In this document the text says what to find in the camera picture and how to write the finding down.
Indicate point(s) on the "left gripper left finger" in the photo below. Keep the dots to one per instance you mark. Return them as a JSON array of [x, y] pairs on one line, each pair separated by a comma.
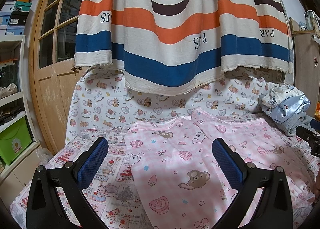
[[44, 207]]

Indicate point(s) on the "wooden glass pane door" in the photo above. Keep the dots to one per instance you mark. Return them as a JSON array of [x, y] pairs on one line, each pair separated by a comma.
[[53, 74]]

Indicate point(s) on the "stack of shoe boxes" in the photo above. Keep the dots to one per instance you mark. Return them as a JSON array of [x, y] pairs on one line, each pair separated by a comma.
[[14, 14]]

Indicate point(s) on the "cartoon print bed sheet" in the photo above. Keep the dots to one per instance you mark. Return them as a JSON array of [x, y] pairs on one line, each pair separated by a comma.
[[102, 106]]

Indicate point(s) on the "pile of folded blue clothes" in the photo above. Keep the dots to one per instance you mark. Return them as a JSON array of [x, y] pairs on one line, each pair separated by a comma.
[[286, 106]]

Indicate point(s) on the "wooden cabinet at right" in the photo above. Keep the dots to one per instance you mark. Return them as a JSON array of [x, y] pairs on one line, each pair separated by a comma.
[[306, 55]]

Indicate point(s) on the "striped hanging curtain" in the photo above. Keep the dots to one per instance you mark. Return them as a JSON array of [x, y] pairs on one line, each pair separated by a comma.
[[170, 47]]

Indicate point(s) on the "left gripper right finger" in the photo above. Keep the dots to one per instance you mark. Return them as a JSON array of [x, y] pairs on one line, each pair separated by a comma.
[[274, 209]]

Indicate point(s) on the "green storage bin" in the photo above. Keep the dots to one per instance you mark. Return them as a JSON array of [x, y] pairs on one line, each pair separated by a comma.
[[14, 140]]

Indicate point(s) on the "white shelving unit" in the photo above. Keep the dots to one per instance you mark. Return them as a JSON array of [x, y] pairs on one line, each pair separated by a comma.
[[15, 106]]

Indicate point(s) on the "pink cartoon print pants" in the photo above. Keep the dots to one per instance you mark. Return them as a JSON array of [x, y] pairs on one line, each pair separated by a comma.
[[181, 184]]

